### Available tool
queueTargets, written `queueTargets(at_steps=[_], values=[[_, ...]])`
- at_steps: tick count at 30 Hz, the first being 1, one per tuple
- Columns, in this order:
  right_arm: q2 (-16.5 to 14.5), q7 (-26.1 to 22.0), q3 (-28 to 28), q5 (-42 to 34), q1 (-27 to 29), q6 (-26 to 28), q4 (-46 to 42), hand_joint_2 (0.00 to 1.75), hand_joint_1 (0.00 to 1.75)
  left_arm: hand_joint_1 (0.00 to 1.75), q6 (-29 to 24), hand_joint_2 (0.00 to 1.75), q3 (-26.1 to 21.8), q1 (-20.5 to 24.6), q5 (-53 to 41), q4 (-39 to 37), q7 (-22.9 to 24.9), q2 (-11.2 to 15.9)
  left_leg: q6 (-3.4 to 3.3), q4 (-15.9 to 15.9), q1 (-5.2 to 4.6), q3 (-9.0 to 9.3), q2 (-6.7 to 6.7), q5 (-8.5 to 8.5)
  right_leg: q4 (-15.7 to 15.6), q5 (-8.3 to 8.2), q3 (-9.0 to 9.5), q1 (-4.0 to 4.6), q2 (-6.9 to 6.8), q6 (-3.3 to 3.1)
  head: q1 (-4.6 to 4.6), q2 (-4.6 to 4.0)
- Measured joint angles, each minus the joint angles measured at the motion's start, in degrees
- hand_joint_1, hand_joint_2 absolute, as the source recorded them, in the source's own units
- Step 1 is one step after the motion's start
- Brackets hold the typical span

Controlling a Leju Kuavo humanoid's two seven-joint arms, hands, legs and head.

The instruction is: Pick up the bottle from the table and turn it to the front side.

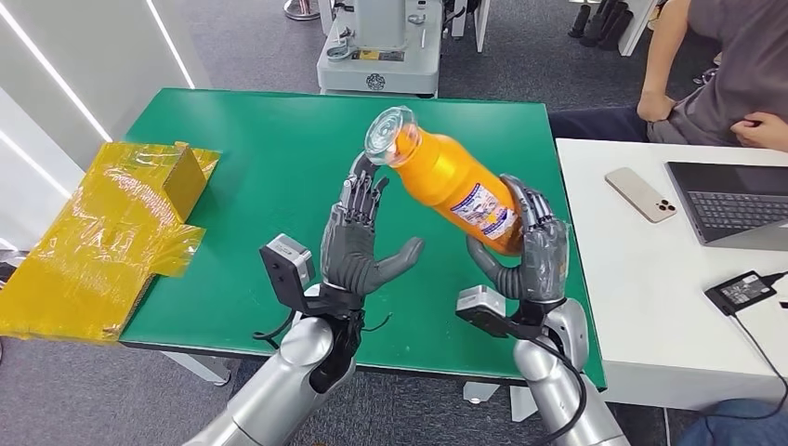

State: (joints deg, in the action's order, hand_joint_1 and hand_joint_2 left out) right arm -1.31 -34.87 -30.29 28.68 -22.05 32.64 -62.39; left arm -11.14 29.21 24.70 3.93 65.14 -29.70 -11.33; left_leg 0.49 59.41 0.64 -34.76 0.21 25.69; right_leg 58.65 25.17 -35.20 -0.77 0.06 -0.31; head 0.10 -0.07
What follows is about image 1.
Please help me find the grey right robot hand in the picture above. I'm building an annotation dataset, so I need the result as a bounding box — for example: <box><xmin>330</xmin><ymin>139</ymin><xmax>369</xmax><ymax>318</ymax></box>
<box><xmin>466</xmin><ymin>174</ymin><xmax>571</xmax><ymax>304</ymax></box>

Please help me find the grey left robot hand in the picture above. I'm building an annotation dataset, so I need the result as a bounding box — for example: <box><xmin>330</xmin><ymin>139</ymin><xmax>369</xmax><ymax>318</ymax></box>
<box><xmin>319</xmin><ymin>152</ymin><xmax>426</xmax><ymax>298</ymax></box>

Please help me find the orange juice bottle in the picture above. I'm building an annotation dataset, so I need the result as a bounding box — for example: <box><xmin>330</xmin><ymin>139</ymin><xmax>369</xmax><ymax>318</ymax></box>
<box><xmin>364</xmin><ymin>105</ymin><xmax>526</xmax><ymax>258</ymax></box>

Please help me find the beige smartphone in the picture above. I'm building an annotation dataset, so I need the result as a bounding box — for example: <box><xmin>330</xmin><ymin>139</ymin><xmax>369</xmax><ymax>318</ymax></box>
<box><xmin>604</xmin><ymin>166</ymin><xmax>677</xmax><ymax>224</ymax></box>

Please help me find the white table leg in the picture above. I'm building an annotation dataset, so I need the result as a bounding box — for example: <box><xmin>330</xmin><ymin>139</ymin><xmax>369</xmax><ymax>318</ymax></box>
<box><xmin>161</xmin><ymin>350</ymin><xmax>232</xmax><ymax>387</ymax></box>
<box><xmin>463</xmin><ymin>381</ymin><xmax>540</xmax><ymax>424</ymax></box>

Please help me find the person's hand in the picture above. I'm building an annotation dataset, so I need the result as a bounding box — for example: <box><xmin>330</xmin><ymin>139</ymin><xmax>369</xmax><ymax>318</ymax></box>
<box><xmin>730</xmin><ymin>111</ymin><xmax>788</xmax><ymax>152</ymax></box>
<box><xmin>637</xmin><ymin>92</ymin><xmax>677</xmax><ymax>123</ymax></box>

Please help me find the dark grey laptop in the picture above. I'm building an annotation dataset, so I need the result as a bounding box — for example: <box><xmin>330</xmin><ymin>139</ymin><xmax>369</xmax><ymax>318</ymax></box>
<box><xmin>665</xmin><ymin>161</ymin><xmax>788</xmax><ymax>253</ymax></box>

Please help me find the black power adapter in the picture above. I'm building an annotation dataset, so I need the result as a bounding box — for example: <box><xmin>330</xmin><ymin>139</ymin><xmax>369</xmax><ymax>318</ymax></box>
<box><xmin>704</xmin><ymin>270</ymin><xmax>778</xmax><ymax>317</ymax></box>

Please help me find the grey white machine base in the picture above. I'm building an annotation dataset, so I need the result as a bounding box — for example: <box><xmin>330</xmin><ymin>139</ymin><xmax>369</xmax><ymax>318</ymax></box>
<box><xmin>317</xmin><ymin>0</ymin><xmax>444</xmax><ymax>99</ymax></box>

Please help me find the black boot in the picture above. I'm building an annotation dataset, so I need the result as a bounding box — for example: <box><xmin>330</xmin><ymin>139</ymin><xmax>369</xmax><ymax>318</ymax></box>
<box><xmin>579</xmin><ymin>0</ymin><xmax>618</xmax><ymax>48</ymax></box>
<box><xmin>567</xmin><ymin>3</ymin><xmax>592</xmax><ymax>39</ymax></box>
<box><xmin>598</xmin><ymin>6</ymin><xmax>636</xmax><ymax>52</ymax></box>

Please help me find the yellow taped cardboard box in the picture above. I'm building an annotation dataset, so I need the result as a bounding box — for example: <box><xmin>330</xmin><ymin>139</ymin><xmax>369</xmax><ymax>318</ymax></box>
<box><xmin>0</xmin><ymin>141</ymin><xmax>221</xmax><ymax>344</ymax></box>

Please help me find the chrome stand base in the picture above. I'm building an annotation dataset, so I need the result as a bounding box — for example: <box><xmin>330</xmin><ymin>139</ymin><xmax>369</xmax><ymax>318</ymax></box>
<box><xmin>282</xmin><ymin>0</ymin><xmax>322</xmax><ymax>21</ymax></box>

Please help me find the white cabinet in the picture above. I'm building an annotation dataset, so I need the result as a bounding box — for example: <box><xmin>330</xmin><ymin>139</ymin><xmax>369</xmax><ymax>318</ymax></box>
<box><xmin>617</xmin><ymin>0</ymin><xmax>660</xmax><ymax>58</ymax></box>

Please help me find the person's knee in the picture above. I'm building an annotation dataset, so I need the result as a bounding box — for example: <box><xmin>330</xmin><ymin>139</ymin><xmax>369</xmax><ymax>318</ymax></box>
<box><xmin>676</xmin><ymin>399</ymin><xmax>788</xmax><ymax>446</ymax></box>

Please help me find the person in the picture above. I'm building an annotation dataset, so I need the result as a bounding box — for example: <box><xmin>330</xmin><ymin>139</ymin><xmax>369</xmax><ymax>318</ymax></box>
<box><xmin>547</xmin><ymin>0</ymin><xmax>788</xmax><ymax>154</ymax></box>

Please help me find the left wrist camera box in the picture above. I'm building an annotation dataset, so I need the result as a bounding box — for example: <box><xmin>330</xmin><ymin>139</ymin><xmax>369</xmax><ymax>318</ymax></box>
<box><xmin>258</xmin><ymin>232</ymin><xmax>318</xmax><ymax>311</ymax></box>

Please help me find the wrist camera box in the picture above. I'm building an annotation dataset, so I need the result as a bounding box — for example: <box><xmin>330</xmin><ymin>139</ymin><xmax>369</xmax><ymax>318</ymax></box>
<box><xmin>455</xmin><ymin>284</ymin><xmax>526</xmax><ymax>339</ymax></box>
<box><xmin>258</xmin><ymin>232</ymin><xmax>318</xmax><ymax>311</ymax></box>

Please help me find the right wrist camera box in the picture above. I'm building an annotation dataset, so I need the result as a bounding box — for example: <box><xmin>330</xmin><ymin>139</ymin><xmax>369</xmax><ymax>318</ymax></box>
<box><xmin>455</xmin><ymin>284</ymin><xmax>526</xmax><ymax>339</ymax></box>

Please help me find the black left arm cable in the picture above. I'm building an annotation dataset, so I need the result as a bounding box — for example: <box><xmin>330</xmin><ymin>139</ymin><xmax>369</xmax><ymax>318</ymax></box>
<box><xmin>252</xmin><ymin>309</ymin><xmax>298</xmax><ymax>344</ymax></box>

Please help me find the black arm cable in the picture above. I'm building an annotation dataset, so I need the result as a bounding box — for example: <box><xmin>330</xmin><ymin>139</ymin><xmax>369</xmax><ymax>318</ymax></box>
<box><xmin>252</xmin><ymin>309</ymin><xmax>298</xmax><ymax>344</ymax></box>
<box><xmin>529</xmin><ymin>326</ymin><xmax>589</xmax><ymax>446</ymax></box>

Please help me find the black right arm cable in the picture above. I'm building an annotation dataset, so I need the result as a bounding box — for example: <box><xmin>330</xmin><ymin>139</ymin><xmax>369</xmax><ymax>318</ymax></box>
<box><xmin>529</xmin><ymin>326</ymin><xmax>589</xmax><ymax>446</ymax></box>

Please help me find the black adapter cable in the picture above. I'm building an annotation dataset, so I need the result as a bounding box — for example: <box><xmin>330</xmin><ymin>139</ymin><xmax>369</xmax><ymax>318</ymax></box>
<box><xmin>702</xmin><ymin>269</ymin><xmax>788</xmax><ymax>423</ymax></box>

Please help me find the wall light strip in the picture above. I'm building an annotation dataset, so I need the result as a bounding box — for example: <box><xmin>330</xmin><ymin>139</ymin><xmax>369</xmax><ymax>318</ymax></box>
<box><xmin>145</xmin><ymin>0</ymin><xmax>196</xmax><ymax>90</ymax></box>
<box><xmin>0</xmin><ymin>130</ymin><xmax>73</xmax><ymax>200</ymax></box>
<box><xmin>0</xmin><ymin>3</ymin><xmax>113</xmax><ymax>144</ymax></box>

